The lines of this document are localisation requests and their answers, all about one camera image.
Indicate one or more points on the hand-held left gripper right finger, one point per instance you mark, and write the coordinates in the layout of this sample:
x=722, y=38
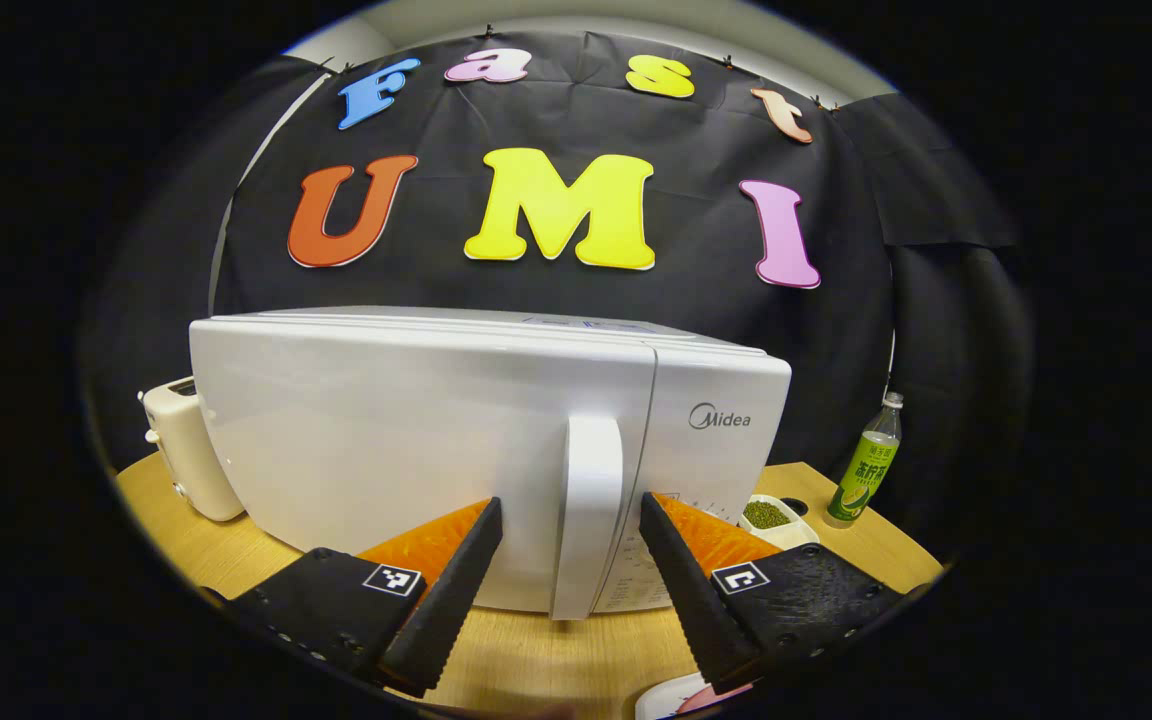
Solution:
x=696, y=600

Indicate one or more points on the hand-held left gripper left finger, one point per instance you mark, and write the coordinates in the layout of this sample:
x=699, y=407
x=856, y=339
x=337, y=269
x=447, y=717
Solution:
x=446, y=600

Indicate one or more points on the pink food piece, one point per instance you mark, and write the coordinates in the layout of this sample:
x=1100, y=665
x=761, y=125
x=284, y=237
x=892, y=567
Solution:
x=711, y=698

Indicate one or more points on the white plate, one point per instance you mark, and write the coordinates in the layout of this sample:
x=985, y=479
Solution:
x=661, y=700

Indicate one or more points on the green bean pile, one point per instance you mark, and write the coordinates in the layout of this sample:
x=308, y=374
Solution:
x=766, y=514

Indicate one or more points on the white divided food tray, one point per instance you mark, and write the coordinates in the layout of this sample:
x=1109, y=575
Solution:
x=796, y=532

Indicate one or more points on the white microwave oven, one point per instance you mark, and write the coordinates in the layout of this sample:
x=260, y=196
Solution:
x=386, y=430

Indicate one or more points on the green label drink bottle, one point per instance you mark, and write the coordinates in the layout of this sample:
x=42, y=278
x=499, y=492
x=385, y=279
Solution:
x=864, y=475

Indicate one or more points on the cream toaster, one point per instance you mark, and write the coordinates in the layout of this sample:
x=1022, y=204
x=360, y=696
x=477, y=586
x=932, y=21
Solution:
x=186, y=450

